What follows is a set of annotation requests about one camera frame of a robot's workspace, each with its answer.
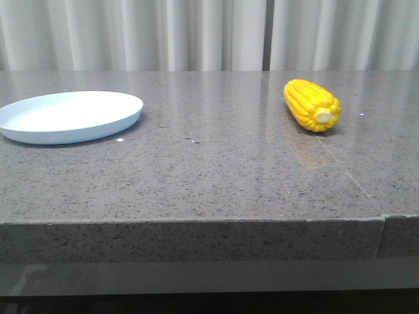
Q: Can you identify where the yellow corn cob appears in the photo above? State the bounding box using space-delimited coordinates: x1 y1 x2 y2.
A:
283 79 341 133

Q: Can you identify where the light blue round plate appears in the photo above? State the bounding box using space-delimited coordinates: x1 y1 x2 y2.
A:
1 91 143 145

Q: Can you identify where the white pleated curtain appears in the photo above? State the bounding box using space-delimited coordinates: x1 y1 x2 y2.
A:
1 1 418 71

